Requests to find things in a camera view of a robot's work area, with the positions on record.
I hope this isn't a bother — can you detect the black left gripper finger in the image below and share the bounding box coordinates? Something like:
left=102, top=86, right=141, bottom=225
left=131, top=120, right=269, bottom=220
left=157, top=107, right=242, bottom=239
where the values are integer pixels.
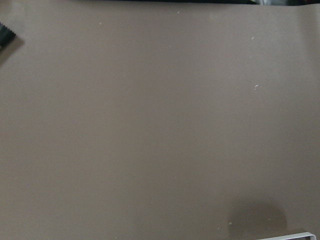
left=0, top=23, right=16, bottom=48

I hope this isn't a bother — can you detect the white wire cup rack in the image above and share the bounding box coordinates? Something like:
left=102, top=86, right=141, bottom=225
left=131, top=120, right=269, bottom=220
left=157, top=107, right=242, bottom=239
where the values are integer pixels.
left=259, top=232, right=317, bottom=240

